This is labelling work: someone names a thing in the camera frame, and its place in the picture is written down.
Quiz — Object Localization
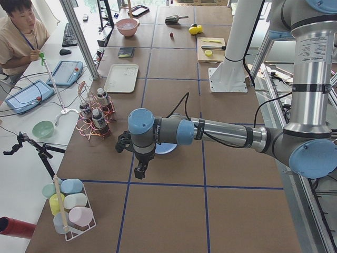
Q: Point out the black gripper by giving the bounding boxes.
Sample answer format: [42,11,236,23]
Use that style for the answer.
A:
[133,143,155,179]

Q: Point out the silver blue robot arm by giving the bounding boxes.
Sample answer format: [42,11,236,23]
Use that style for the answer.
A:
[128,1,336,179]

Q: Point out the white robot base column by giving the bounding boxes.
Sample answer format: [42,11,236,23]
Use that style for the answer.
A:
[209,0,264,93]

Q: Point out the light blue plate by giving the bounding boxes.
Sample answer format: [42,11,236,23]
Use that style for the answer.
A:
[155,143,177,154]

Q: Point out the dark drink bottle front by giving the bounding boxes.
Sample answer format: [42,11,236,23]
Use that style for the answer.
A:
[92,109,110,135]

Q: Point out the dark drink bottle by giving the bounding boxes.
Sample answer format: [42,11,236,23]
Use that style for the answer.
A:
[97,88,111,111]
[79,103,92,119]
[92,109,110,135]

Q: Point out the pink plastic cup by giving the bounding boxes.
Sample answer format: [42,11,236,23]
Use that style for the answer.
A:
[68,207,93,227]

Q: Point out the white plastic cup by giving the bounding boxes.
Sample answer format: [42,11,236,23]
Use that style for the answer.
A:
[63,193,87,210]

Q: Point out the dark drink bottle left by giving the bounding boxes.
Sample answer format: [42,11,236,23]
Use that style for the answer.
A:
[79,103,92,119]

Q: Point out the dark drink bottle back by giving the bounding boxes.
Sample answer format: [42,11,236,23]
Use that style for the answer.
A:
[97,88,111,111]

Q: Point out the white rectangular tray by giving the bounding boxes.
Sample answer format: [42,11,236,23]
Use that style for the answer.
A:
[103,64,139,93]

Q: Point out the yellow plastic cup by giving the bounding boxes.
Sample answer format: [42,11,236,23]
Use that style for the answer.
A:
[49,193,60,216]

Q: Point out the mint green plastic cup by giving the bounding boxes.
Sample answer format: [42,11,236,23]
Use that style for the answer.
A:
[42,183,56,199]

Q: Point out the pale blue plastic cup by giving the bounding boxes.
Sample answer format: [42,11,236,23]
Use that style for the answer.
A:
[53,212,66,235]

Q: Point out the green bowl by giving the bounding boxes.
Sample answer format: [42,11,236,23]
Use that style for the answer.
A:
[32,121,54,139]

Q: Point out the dark sponge pad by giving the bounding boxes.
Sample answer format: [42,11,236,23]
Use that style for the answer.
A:
[117,47,135,59]

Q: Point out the blue teach pendant far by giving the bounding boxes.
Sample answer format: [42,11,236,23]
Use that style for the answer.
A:
[52,61,83,87]

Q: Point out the blue teach pendant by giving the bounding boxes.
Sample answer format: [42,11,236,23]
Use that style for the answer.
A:
[52,61,83,87]
[5,80,54,114]

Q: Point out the blue teach pendant near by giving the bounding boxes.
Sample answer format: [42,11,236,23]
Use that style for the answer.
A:
[5,80,54,114]

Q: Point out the wooden cutting board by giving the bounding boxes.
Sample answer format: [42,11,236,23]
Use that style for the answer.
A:
[197,37,226,63]

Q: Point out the lemon half slice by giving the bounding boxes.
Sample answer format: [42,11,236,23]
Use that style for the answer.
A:
[204,50,213,57]

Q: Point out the black computer mouse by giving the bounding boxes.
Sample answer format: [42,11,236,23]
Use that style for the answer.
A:
[59,48,72,56]

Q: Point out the pink bowl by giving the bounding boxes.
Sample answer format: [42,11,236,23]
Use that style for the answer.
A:
[116,18,140,37]

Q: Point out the red cylinder tube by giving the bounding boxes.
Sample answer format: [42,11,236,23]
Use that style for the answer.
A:
[1,217,36,239]

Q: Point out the black keyboard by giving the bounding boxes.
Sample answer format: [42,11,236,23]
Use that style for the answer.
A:
[62,23,77,47]

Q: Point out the yellow lemon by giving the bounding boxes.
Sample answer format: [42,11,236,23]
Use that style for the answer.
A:
[189,25,203,35]

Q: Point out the yellow plastic knife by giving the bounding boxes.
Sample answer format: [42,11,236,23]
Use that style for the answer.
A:
[201,39,222,44]

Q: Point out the white pole stand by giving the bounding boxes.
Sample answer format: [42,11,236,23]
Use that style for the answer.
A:
[39,53,80,126]

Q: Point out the green metal scoop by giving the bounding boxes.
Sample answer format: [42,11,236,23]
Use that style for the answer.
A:
[165,15,189,24]

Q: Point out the seated person beige shirt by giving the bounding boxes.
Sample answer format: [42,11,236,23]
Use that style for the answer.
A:
[1,1,49,76]

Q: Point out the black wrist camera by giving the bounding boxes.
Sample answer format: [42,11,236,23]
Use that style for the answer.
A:
[115,131,134,153]

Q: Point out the copper wire bottle rack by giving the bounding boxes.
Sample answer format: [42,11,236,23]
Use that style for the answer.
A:
[76,81,115,140]

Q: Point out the wooden basket handle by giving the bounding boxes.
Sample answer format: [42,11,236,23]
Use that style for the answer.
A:
[53,174,69,233]

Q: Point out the white wire cup basket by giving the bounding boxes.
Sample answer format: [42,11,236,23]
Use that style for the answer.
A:
[60,185,96,241]

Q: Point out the black tripod camera mount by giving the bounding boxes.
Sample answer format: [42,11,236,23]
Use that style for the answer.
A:
[3,132,66,180]

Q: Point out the black handled knife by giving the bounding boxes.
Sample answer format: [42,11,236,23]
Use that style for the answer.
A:
[201,45,226,51]

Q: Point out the black tray frame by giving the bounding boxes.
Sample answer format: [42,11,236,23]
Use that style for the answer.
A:
[131,5,150,18]

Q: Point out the aluminium frame post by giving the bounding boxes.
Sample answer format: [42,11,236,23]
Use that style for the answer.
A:
[60,0,100,80]

